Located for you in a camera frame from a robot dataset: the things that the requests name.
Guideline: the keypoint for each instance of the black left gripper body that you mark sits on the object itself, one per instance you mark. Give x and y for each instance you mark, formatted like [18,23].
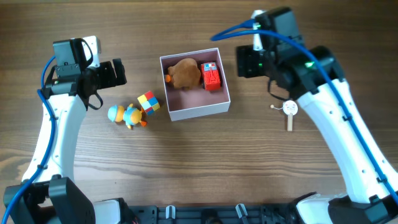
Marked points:
[105,78]

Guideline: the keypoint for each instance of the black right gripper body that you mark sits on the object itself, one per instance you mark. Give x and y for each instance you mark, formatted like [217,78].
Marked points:
[244,61]

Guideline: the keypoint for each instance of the red toy car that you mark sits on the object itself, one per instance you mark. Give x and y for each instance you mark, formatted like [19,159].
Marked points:
[210,76]

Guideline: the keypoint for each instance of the white wooden rattle drum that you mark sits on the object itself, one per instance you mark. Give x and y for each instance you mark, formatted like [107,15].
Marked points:
[290,108]

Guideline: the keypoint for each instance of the brown plush bear toy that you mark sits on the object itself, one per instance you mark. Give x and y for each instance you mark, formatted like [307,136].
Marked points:
[185,75]

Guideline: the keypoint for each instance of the white box pink interior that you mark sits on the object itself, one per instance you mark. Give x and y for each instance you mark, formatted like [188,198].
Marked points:
[185,91]

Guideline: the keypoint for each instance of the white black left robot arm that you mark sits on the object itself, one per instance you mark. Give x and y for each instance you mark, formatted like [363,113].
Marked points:
[47,192]

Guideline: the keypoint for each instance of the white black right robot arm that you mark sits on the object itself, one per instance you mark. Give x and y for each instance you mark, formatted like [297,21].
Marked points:
[316,83]

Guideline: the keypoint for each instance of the colourful puzzle cube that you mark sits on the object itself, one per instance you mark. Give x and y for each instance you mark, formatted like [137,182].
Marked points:
[149,102]

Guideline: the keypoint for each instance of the orange blue duck toy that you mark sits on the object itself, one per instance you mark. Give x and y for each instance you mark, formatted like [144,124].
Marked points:
[130,115]

